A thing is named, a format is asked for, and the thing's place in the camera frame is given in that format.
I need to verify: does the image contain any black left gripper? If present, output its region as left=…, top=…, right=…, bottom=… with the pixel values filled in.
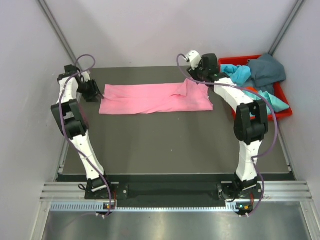
left=77, top=78, right=105, bottom=103

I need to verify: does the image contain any pink t shirt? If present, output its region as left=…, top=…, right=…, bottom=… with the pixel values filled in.
left=99, top=79, right=213, bottom=115

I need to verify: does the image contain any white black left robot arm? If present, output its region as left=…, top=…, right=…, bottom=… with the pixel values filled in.
left=50, top=64, right=114, bottom=200

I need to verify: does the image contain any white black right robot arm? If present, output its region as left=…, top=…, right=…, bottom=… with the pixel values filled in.
left=185, top=50, right=269, bottom=202

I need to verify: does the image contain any light blue t shirt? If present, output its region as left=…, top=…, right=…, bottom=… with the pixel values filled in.
left=220, top=64, right=251, bottom=87

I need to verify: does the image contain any orange t shirt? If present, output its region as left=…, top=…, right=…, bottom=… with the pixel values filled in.
left=245, top=86, right=258, bottom=93

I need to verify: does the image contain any grey blue t shirt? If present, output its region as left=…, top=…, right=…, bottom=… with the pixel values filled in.
left=247, top=53, right=287, bottom=95

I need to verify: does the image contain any teal t shirt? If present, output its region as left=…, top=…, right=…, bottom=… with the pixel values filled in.
left=243, top=90, right=290, bottom=115

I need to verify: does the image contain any red plastic bin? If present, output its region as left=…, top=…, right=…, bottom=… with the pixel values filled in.
left=218, top=53, right=293, bottom=120

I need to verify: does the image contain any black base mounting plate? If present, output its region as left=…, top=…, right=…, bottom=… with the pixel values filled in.
left=78, top=181, right=262, bottom=201

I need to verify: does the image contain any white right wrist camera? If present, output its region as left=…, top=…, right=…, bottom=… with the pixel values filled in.
left=185, top=50, right=202, bottom=70

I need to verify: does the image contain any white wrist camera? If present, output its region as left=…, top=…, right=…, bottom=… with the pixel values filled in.
left=185, top=50, right=202, bottom=70
left=80, top=71, right=91, bottom=83

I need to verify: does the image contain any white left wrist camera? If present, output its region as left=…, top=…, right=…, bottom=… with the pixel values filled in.
left=80, top=71, right=91, bottom=83

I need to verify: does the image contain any left aluminium corner post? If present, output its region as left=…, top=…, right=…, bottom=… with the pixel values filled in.
left=35, top=0, right=77, bottom=65

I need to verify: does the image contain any aluminium corner post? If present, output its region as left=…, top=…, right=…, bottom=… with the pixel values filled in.
left=35, top=0, right=77, bottom=65
left=268, top=0, right=307, bottom=56

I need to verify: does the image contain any right aluminium corner post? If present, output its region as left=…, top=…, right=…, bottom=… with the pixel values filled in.
left=268, top=0, right=307, bottom=56

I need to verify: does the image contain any slotted cable duct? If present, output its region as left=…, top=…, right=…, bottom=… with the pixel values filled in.
left=49, top=201, right=249, bottom=213

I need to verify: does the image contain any aluminium frame rail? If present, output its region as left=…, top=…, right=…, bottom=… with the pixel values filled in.
left=40, top=181, right=313, bottom=202

